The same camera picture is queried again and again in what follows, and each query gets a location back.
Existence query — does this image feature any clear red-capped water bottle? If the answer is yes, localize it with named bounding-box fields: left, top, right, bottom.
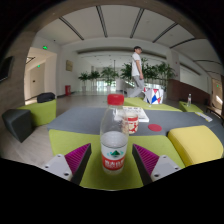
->
left=99, top=93, right=130, bottom=175

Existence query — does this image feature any black bag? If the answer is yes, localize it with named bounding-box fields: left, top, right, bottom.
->
left=36, top=92, right=56, bottom=104

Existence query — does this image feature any red floral mug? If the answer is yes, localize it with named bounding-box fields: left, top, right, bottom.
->
left=122, top=112, right=140, bottom=135

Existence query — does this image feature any person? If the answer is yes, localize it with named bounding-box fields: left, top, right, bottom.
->
left=128, top=45, right=147, bottom=99

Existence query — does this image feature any red white blue geometric box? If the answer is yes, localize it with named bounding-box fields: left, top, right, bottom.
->
left=143, top=87, right=165, bottom=105

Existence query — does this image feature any flat round red coaster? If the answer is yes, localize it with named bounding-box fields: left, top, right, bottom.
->
left=147, top=123, right=163, bottom=132

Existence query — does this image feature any white leaflet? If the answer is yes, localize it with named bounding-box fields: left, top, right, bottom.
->
left=194, top=111, right=213, bottom=123

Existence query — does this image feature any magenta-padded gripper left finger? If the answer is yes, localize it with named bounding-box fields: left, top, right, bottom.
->
left=43, top=143, right=92, bottom=185

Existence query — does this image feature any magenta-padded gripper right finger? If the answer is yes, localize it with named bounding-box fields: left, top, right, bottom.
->
left=131, top=143, right=183, bottom=185

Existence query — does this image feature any black wall screen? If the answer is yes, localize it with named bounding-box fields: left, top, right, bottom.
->
left=0, top=55, right=15, bottom=83

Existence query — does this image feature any small green block table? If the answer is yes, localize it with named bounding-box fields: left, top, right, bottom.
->
left=178, top=100, right=204, bottom=114

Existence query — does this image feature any framed wall picture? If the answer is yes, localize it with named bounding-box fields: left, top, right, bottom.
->
left=65, top=59, right=74, bottom=72

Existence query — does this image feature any long green bench block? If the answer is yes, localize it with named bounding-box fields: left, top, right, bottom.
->
left=123, top=96, right=183, bottom=113

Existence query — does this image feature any yellow seat cushion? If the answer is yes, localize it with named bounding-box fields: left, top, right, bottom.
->
left=167, top=124, right=224, bottom=168

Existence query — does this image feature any white printed magazine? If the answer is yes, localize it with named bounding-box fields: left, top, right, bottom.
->
left=114, top=105, right=150, bottom=123

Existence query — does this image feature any wooden chair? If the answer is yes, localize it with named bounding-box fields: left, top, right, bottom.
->
left=204, top=104, right=224, bottom=126

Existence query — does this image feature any small clear water bottle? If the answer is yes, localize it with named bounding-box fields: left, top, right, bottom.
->
left=186, top=93, right=193, bottom=108

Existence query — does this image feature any row of green potted plants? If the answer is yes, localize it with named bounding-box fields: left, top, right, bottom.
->
left=78, top=58, right=177, bottom=88

